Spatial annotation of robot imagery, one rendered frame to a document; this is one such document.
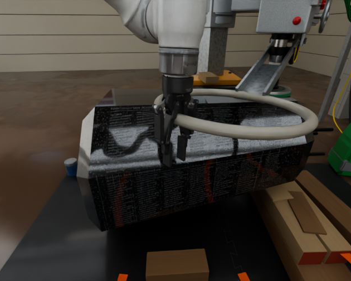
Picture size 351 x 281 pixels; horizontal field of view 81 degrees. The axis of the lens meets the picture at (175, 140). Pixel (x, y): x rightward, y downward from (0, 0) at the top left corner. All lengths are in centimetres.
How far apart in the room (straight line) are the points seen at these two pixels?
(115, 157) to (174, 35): 63
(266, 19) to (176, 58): 80
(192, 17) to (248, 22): 734
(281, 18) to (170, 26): 81
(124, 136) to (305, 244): 99
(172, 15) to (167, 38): 4
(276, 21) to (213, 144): 64
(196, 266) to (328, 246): 63
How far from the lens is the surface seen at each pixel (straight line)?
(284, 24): 119
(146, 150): 93
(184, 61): 46
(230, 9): 183
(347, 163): 227
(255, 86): 101
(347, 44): 334
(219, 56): 190
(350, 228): 165
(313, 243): 128
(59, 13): 745
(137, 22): 58
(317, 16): 139
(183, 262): 117
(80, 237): 151
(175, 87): 47
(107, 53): 721
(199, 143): 95
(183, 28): 45
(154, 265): 117
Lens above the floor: 114
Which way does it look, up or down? 28 degrees down
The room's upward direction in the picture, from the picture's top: straight up
